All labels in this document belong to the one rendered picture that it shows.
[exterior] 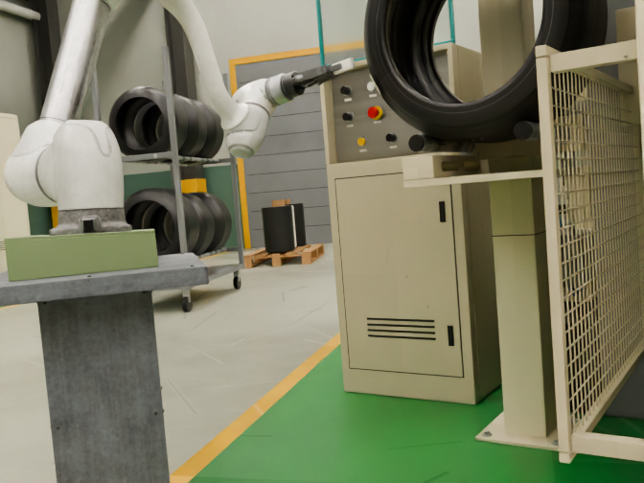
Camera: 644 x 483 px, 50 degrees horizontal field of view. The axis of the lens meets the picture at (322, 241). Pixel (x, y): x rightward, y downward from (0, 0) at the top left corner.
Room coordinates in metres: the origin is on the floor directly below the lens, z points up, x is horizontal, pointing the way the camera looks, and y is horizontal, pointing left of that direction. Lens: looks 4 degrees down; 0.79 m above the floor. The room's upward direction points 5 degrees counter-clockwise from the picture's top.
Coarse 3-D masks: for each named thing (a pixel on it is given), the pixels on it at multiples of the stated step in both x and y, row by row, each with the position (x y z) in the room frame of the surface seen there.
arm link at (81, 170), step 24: (72, 120) 1.68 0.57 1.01; (72, 144) 1.64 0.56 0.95; (96, 144) 1.65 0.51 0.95; (48, 168) 1.68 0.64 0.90; (72, 168) 1.63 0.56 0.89; (96, 168) 1.64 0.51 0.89; (120, 168) 1.70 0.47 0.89; (48, 192) 1.70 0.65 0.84; (72, 192) 1.63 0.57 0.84; (96, 192) 1.64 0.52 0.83; (120, 192) 1.69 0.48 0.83
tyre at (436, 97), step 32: (384, 0) 1.85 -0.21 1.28; (416, 0) 2.09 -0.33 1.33; (544, 0) 1.63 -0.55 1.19; (576, 0) 1.61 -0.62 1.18; (384, 32) 1.86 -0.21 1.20; (416, 32) 2.11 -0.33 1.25; (544, 32) 1.63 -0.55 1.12; (576, 32) 1.62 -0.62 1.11; (384, 64) 1.86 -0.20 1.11; (416, 64) 2.12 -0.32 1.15; (384, 96) 1.90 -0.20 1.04; (416, 96) 1.81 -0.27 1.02; (448, 96) 2.07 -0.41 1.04; (512, 96) 1.68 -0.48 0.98; (416, 128) 1.89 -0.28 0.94; (448, 128) 1.79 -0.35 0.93; (480, 128) 1.75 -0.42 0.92; (512, 128) 1.74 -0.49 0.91
